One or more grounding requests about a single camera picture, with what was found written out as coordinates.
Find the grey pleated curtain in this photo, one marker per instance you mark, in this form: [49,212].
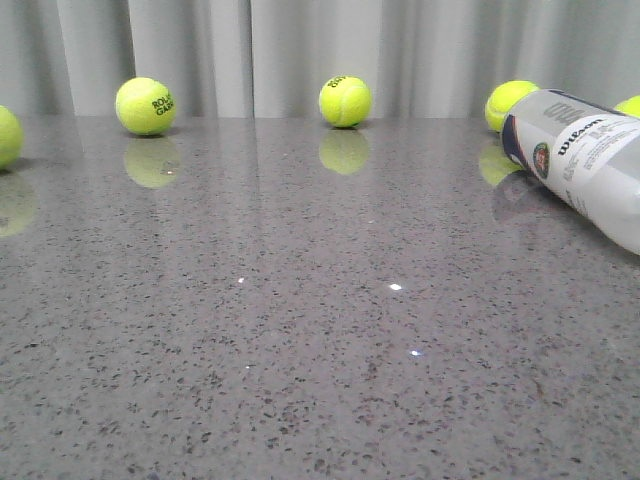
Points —
[269,59]

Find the tennis ball far right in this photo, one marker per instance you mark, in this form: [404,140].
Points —
[630,106]

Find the center back tennis ball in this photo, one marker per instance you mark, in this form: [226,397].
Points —
[345,101]

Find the clear Wilson tennis ball can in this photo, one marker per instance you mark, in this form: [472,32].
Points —
[585,154]

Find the tennis ball far left edge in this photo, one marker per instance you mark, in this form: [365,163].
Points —
[11,137]

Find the Roland Garros tennis ball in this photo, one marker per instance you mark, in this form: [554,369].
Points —
[145,106]

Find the Wilson tennis ball right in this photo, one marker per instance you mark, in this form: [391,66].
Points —
[503,98]

